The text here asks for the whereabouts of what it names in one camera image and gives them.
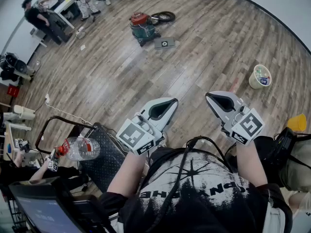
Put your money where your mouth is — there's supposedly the black wire rack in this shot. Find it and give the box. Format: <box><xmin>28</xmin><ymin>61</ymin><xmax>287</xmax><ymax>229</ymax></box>
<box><xmin>4</xmin><ymin>195</ymin><xmax>27</xmax><ymax>233</ymax></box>

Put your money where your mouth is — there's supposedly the black vacuum hose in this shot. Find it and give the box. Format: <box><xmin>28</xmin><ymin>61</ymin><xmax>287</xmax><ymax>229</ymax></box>
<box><xmin>150</xmin><ymin>11</ymin><xmax>176</xmax><ymax>25</ymax></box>

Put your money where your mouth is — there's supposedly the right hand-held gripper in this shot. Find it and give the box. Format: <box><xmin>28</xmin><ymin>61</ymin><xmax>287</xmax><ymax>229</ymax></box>
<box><xmin>205</xmin><ymin>90</ymin><xmax>265</xmax><ymax>147</ymax></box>

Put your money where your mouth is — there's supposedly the clear plastic water bottle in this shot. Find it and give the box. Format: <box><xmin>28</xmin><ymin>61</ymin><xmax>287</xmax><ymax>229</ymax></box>
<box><xmin>55</xmin><ymin>136</ymin><xmax>101</xmax><ymax>162</ymax></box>

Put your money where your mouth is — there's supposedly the white power cable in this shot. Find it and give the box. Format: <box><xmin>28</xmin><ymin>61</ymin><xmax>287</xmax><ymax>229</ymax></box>
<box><xmin>45</xmin><ymin>102</ymin><xmax>94</xmax><ymax>127</ymax></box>

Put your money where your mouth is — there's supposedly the person's left beige sneaker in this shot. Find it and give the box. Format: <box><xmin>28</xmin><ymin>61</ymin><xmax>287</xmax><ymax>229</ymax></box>
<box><xmin>160</xmin><ymin>131</ymin><xmax>169</xmax><ymax>148</ymax></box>

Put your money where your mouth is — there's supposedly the yellow plastic cup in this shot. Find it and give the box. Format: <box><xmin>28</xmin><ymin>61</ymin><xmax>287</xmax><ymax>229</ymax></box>
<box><xmin>287</xmin><ymin>113</ymin><xmax>308</xmax><ymax>132</ymax></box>

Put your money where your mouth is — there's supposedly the black platform cart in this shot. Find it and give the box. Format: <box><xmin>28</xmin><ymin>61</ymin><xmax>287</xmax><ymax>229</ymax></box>
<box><xmin>35</xmin><ymin>115</ymin><xmax>127</xmax><ymax>194</ymax></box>

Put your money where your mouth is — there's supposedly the white waste basket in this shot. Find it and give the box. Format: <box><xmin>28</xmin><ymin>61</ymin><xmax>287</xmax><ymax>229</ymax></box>
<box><xmin>248</xmin><ymin>64</ymin><xmax>272</xmax><ymax>90</ymax></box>

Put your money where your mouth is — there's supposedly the white cylindrical device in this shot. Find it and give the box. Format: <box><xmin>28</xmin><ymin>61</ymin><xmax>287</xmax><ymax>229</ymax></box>
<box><xmin>13</xmin><ymin>105</ymin><xmax>36</xmax><ymax>121</ymax></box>

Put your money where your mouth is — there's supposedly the red and green vacuum cleaner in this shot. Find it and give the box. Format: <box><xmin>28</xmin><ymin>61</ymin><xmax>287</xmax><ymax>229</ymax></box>
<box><xmin>129</xmin><ymin>12</ymin><xmax>162</xmax><ymax>47</ymax></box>

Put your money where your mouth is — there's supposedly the black monitor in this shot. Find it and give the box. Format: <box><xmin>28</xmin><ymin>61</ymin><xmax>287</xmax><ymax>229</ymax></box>
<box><xmin>8</xmin><ymin>176</ymin><xmax>117</xmax><ymax>233</ymax></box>

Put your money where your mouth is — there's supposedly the person's black printed t-shirt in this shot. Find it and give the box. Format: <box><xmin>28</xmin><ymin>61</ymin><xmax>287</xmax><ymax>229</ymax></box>
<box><xmin>101</xmin><ymin>146</ymin><xmax>294</xmax><ymax>233</ymax></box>

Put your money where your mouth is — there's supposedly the person's right forearm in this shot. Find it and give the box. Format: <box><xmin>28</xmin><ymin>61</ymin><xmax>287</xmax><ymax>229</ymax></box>
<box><xmin>235</xmin><ymin>134</ymin><xmax>268</xmax><ymax>188</ymax></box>

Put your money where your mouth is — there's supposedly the small white desk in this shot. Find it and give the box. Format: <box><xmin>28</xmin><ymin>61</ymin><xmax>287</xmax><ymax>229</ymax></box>
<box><xmin>30</xmin><ymin>28</ymin><xmax>48</xmax><ymax>48</ymax></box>

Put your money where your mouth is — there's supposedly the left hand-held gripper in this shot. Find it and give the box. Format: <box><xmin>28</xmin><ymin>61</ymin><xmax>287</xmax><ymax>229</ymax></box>
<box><xmin>116</xmin><ymin>97</ymin><xmax>180</xmax><ymax>156</ymax></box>

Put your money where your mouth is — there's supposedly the black round device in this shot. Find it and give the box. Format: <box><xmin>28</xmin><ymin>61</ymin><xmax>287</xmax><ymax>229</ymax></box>
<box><xmin>0</xmin><ymin>52</ymin><xmax>35</xmax><ymax>82</ymax></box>

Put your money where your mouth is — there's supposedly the red box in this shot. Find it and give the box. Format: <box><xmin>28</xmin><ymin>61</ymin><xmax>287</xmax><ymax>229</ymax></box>
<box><xmin>7</xmin><ymin>85</ymin><xmax>20</xmax><ymax>98</ymax></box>

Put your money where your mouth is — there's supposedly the small white side table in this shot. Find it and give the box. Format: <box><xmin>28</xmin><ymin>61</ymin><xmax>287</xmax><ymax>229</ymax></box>
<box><xmin>3</xmin><ymin>122</ymin><xmax>32</xmax><ymax>162</ymax></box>

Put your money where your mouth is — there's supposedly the black body-worn cable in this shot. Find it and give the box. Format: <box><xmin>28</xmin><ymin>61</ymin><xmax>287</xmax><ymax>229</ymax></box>
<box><xmin>145</xmin><ymin>135</ymin><xmax>238</xmax><ymax>233</ymax></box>

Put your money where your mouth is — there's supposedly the person's left forearm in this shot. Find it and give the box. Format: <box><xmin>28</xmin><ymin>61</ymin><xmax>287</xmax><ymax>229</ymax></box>
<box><xmin>106</xmin><ymin>150</ymin><xmax>149</xmax><ymax>196</ymax></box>

